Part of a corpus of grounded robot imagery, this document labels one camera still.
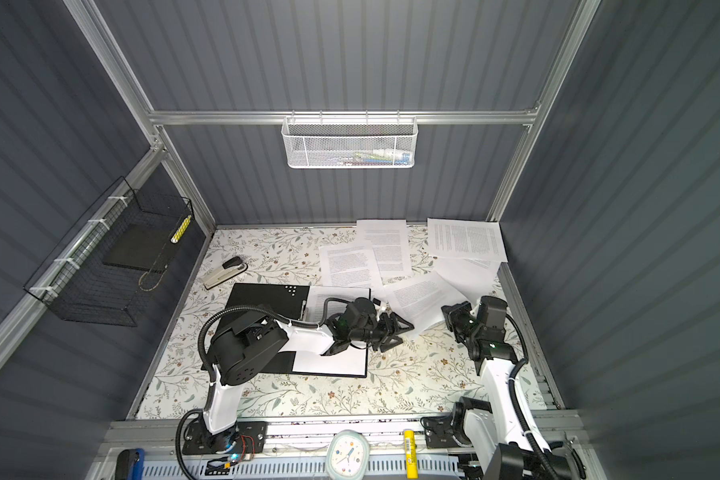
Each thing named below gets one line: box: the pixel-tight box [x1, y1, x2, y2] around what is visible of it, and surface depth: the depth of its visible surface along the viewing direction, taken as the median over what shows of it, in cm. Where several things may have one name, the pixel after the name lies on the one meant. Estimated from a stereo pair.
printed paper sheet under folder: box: [318, 245, 384, 287], surface depth 111 cm
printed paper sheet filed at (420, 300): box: [384, 272, 471, 335], surface depth 100 cm
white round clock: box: [326, 430, 371, 480], surface depth 70 cm
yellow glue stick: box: [404, 430, 419, 479], surface depth 72 cm
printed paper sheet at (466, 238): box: [427, 218, 509, 262], surface depth 118 cm
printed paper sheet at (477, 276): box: [434, 257, 507, 302], surface depth 111 cm
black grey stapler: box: [203, 256, 249, 290], surface depth 106 cm
